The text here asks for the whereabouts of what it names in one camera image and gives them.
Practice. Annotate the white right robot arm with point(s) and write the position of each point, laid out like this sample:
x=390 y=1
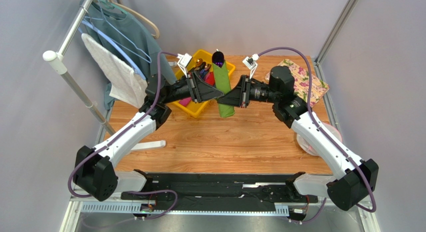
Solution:
x=352 y=179

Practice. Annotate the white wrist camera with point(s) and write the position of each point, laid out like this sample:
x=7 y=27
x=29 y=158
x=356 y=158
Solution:
x=183 y=61
x=251 y=63

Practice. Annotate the red rolled napkin in bin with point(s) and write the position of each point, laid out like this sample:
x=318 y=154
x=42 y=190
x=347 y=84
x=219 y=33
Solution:
x=210 y=79

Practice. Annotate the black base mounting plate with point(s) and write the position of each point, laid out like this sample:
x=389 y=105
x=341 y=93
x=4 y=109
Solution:
x=220 y=192

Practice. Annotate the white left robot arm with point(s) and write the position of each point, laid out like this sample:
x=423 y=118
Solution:
x=94 y=174

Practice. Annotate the grey-green t-shirt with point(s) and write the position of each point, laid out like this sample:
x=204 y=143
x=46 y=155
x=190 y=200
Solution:
x=139 y=34

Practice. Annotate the green paper napkin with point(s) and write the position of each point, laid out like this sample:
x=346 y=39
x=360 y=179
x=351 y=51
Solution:
x=222 y=83

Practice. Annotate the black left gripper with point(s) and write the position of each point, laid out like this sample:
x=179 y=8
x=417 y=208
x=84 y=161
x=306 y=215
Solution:
x=200 y=91

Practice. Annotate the yellow plastic cutlery bin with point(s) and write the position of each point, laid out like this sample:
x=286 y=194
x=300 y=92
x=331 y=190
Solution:
x=195 y=109

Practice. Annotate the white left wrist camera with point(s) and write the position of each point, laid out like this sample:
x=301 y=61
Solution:
x=183 y=61

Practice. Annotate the pink rolled napkin in bin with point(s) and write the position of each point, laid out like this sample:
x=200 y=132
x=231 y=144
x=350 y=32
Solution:
x=185 y=102

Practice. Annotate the aluminium frame rail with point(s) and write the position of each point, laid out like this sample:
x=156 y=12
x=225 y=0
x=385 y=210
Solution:
x=117 y=215

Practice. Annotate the white towel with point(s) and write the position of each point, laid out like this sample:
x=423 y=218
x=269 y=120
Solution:
x=126 y=85

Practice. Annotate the blue wire hanger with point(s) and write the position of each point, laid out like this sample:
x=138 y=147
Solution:
x=88 y=21

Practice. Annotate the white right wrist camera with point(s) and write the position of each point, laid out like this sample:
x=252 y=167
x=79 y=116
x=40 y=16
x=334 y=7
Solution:
x=251 y=63

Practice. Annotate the dark purple spoon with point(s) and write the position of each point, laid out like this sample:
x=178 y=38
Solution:
x=218 y=58

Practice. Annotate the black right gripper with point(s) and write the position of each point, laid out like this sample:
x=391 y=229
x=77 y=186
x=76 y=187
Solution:
x=245 y=91

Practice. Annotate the wooden clothes hanger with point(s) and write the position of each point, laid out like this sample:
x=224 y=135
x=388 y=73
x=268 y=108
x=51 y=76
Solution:
x=117 y=4

